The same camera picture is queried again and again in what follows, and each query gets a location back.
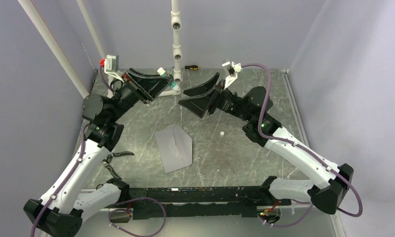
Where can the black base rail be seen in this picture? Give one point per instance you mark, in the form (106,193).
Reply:
(242,201)

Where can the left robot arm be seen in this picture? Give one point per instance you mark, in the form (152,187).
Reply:
(60,211)

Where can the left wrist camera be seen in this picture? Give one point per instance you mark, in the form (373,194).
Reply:
(111,66)

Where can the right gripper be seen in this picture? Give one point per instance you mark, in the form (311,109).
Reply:
(198,105)

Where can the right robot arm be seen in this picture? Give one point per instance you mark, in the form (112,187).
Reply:
(327,182)

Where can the grey envelope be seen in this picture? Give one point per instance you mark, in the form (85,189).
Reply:
(175,147)

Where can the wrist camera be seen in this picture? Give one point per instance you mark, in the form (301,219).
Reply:
(231,69)
(111,66)

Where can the yellow black screwdriver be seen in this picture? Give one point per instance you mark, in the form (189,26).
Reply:
(191,67)

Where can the aluminium table edge rail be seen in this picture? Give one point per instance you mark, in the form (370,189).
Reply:
(336,222)

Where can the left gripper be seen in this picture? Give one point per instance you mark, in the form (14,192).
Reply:
(149,89)

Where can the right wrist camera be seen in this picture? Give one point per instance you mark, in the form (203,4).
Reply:
(231,69)

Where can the white pvc pipe frame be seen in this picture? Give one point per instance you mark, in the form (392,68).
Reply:
(80,33)

